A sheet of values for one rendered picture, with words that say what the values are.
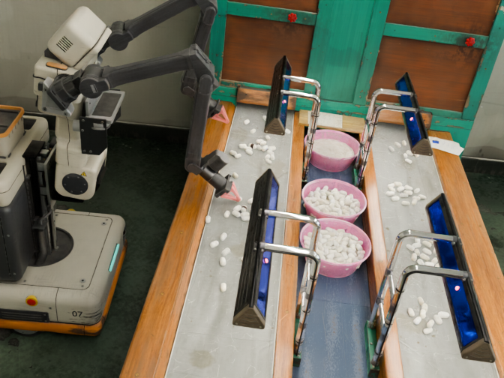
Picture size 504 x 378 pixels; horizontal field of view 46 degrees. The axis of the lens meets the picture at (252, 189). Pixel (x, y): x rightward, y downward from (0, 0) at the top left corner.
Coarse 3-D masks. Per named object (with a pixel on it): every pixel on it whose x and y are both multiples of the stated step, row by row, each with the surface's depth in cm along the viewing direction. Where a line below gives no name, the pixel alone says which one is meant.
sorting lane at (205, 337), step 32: (256, 128) 289; (288, 128) 292; (256, 160) 264; (288, 160) 267; (224, 224) 225; (224, 256) 210; (192, 288) 195; (192, 320) 184; (224, 320) 185; (192, 352) 174; (224, 352) 175; (256, 352) 176
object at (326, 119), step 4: (308, 112) 300; (320, 112) 301; (324, 112) 302; (308, 116) 296; (320, 116) 298; (324, 116) 298; (328, 116) 298; (332, 116) 299; (336, 116) 299; (340, 116) 300; (308, 120) 293; (320, 120) 294; (324, 120) 295; (328, 120) 295; (332, 120) 296; (336, 120) 296; (340, 120) 297; (320, 124) 290; (324, 124) 291; (328, 124) 291; (332, 124) 292; (336, 124) 292; (340, 124) 293
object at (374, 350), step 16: (400, 240) 171; (432, 240) 170; (448, 240) 169; (416, 272) 157; (432, 272) 157; (448, 272) 157; (464, 272) 157; (384, 288) 182; (400, 288) 161; (368, 320) 195; (384, 320) 178; (368, 336) 190; (384, 336) 172; (368, 352) 186; (368, 368) 183
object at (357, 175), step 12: (372, 96) 252; (408, 96) 250; (372, 108) 254; (384, 108) 237; (396, 108) 237; (408, 108) 237; (372, 120) 242; (372, 132) 243; (360, 144) 265; (360, 156) 268; (360, 168) 255; (360, 180) 257
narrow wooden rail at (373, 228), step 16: (368, 160) 270; (368, 176) 259; (368, 192) 248; (368, 208) 239; (368, 224) 232; (384, 240) 223; (368, 256) 222; (384, 256) 215; (368, 272) 218; (384, 272) 208; (384, 304) 195; (384, 352) 178; (384, 368) 174; (400, 368) 174
